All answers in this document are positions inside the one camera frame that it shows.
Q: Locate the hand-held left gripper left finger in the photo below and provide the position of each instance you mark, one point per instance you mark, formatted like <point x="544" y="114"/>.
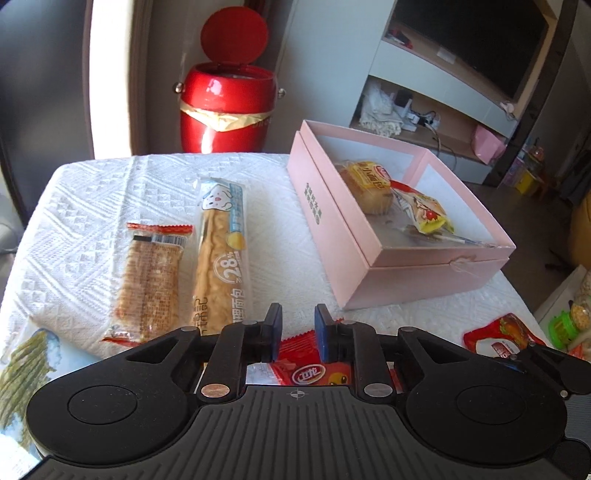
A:
<point x="274" y="332"/>

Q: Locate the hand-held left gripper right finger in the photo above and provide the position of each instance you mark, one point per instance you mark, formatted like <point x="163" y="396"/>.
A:
<point x="323" y="332"/>

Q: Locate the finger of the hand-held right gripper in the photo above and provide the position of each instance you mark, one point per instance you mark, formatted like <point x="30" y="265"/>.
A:
<point x="549" y="364"/>

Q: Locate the small red snack packet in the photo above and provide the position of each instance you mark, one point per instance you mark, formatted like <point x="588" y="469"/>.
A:
<point x="323" y="374"/>

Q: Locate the large red snack packet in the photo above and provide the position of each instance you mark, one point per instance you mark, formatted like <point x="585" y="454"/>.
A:
<point x="489" y="339"/>

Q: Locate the long bread packet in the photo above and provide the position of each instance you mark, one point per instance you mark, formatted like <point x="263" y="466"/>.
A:
<point x="217" y="249"/>

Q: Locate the pink cardboard box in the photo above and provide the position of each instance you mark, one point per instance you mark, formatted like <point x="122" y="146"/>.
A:
<point x="332" y="221"/>

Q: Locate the wafer biscuit packet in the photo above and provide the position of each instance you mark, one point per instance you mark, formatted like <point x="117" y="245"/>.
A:
<point x="147" y="286"/>

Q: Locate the small yellow cake packet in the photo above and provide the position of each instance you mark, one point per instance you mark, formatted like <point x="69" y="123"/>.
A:
<point x="364" y="184"/>

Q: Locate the small yellow candy packet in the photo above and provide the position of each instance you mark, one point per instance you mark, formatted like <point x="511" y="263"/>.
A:
<point x="425" y="207"/>

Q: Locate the green plastic toy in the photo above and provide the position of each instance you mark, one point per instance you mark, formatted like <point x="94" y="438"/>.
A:
<point x="564" y="328"/>

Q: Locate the yellow corn toy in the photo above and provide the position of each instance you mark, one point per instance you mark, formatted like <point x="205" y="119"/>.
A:
<point x="582" y="300"/>

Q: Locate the yellow toy bin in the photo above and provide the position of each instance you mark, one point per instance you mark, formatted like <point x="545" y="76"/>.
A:
<point x="525" y="181"/>

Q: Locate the pink bag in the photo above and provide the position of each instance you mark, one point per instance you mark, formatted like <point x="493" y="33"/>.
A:
<point x="488" y="145"/>

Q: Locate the white fringed cloth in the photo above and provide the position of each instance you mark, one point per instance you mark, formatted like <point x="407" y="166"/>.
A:
<point x="378" y="108"/>

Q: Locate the white power strip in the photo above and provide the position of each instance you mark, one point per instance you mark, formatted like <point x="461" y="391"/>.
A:
<point x="425" y="121"/>

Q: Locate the small black white device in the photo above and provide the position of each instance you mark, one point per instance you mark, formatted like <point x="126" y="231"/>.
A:
<point x="402" y="105"/>

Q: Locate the red trash bin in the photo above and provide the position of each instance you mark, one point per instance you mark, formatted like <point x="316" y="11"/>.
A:
<point x="221" y="97"/>

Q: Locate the green seaweed snack packet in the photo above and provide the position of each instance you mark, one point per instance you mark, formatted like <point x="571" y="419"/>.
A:
<point x="23" y="383"/>

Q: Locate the white television cabinet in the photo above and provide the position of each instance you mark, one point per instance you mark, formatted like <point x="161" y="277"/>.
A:
<point x="415" y="69"/>

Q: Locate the beige curtain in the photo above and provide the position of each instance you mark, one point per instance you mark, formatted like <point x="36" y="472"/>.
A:
<point x="120" y="78"/>

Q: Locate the white card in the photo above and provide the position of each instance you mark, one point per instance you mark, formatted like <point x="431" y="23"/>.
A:
<point x="445" y="55"/>

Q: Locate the red toys on shelf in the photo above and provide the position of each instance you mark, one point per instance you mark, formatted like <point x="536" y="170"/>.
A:
<point x="399" y="38"/>

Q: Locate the black television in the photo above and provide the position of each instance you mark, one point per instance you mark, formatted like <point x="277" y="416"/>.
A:
<point x="480" y="37"/>

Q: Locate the dark grey panel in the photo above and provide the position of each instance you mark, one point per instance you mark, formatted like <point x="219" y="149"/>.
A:
<point x="41" y="92"/>

